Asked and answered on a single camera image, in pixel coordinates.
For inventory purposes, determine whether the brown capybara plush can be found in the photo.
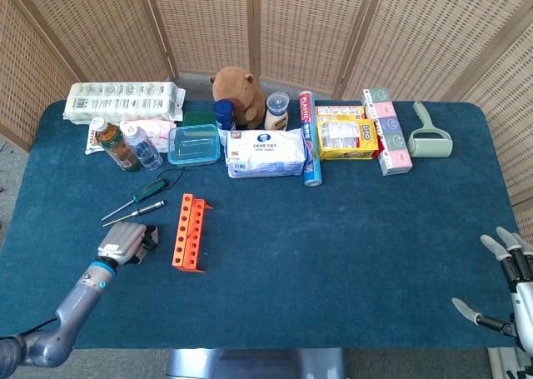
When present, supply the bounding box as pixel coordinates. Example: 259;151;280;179
209;66;267;131

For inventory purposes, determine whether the clear container blue lid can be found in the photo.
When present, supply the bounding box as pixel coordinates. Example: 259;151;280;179
167;123;222;167

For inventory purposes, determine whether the silver metal handle screwdriver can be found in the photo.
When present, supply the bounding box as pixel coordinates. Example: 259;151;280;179
102;200;166;229

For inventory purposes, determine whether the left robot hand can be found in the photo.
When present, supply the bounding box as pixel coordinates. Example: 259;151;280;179
96;222;160;267

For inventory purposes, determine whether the yellow snack bag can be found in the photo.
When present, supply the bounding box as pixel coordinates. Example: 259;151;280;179
316;118;380;161

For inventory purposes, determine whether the orange test tube rack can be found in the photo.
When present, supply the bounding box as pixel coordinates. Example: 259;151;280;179
172;193;214;274

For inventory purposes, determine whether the pink white plastic bag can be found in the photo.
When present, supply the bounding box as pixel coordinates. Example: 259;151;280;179
119;119;177;153

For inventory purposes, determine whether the dark green box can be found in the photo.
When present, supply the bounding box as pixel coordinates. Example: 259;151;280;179
182;111;218;127

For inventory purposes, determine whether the blue cap spray can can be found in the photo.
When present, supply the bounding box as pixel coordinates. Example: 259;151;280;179
212;98;237;147

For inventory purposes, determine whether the clear water bottle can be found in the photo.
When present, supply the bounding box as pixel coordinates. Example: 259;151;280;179
124;123;164;171

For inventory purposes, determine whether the large green black screwdriver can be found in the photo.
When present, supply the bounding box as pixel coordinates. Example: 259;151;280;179
101;177;169;222

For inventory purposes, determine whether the cream bottle clear cap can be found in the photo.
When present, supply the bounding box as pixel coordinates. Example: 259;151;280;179
264;91;291;132

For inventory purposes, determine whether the pastel tissue box pack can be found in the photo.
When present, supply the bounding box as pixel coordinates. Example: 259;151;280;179
361;87;414;177

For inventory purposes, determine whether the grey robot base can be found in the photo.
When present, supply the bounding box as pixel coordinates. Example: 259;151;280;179
165;347;347;379

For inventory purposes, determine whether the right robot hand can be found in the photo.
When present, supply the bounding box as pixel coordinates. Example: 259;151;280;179
451;226;533;351

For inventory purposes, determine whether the pale green lint roller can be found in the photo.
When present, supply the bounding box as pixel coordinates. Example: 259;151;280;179
406;101;454;159

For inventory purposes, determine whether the white packet red print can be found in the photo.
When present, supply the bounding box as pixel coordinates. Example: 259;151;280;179
84;127;103;156

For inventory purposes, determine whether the blue carpet table cover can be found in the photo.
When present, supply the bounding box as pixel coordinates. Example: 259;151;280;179
0;99;520;351

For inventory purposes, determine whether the white paper roll pack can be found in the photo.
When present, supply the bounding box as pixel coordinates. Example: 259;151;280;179
62;81;187;125

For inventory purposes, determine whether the thin black cable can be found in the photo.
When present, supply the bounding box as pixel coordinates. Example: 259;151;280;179
156;167;187;188

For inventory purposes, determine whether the rattan folding screen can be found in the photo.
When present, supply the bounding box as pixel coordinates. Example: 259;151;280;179
0;0;533;230

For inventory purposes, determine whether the blue plastic wrap roll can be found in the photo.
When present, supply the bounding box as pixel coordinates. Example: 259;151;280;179
297;89;324;187

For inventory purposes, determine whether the white wet wipes pack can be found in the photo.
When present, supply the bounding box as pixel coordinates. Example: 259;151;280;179
224;127;308;180

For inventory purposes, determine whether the green tea bottle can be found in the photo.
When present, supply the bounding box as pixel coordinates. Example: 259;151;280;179
91;117;142;173

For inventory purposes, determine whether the yellow red snack box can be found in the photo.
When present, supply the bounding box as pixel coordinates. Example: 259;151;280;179
315;105;385;160

